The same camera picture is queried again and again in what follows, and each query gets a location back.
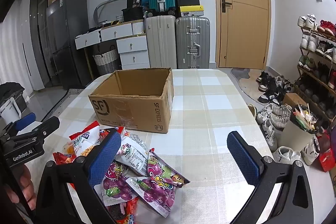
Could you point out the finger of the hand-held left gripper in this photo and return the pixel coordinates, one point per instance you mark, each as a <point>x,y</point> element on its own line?
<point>43,128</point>
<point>25,119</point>

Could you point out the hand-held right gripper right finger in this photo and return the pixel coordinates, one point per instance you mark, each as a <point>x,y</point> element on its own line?
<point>244,158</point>

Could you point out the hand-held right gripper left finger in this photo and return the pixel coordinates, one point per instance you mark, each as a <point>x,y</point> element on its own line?
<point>105,158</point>

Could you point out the brown cardboard box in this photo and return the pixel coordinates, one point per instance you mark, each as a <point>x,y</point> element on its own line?
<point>126,113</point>

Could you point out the pile of snack packets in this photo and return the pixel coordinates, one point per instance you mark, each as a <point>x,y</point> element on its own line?
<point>157,182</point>

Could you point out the person's left hand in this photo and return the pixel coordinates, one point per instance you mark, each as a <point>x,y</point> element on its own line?
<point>26,187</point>

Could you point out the black clothes heap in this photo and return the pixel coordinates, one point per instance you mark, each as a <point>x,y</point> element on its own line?
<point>11,92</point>

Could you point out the striped rug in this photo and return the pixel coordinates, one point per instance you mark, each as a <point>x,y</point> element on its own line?
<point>60,100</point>

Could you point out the group of shoes on floor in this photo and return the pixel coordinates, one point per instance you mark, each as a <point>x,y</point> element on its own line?
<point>273,113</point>

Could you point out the white trash bin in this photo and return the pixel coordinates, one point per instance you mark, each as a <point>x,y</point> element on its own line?
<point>294,134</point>

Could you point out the white curtain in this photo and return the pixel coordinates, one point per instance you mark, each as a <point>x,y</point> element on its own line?
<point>13,53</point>

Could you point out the grey and beige door mat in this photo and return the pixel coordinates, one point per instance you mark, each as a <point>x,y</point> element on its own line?
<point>248,85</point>

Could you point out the small cardboard box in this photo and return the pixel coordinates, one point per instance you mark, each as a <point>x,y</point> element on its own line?
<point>292,100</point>

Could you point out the red bag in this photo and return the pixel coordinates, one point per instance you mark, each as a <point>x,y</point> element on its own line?
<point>326,155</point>

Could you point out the dark glass wardrobe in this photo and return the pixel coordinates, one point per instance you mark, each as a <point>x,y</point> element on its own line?
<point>39,29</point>

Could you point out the woven laundry basket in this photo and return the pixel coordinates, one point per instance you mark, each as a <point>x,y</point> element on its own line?
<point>107,62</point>

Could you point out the grey refrigerator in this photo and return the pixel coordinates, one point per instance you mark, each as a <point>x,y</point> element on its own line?
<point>67,37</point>

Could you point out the white desk with drawers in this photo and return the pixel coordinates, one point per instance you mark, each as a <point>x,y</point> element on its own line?
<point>132,56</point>

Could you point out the wooden shoe rack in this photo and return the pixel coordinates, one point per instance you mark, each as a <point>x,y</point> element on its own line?
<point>309,71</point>

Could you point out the wooden door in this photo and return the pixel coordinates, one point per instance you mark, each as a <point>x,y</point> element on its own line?
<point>244,29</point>

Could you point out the beige suitcase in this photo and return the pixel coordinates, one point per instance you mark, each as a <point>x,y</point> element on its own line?
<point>160,40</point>

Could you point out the silver suitcase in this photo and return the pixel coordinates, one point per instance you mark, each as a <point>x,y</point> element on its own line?
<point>183,40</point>

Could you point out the small white basket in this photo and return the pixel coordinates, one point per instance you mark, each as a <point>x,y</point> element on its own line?
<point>120,18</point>

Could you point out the white ribbed box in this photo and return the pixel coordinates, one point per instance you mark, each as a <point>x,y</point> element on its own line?
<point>138,28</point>

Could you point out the row of shoes on rack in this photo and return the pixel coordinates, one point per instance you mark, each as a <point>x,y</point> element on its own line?
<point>312,43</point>

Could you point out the oval mirror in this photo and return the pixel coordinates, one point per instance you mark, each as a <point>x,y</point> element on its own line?
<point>105,7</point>

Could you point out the black fabric bin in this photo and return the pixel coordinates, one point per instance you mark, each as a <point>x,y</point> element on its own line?
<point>132,14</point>

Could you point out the yellow shoe box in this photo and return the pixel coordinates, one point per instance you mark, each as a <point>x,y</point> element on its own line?
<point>191,11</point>

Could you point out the black shoe box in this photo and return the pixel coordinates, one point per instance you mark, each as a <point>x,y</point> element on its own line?
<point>187,1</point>

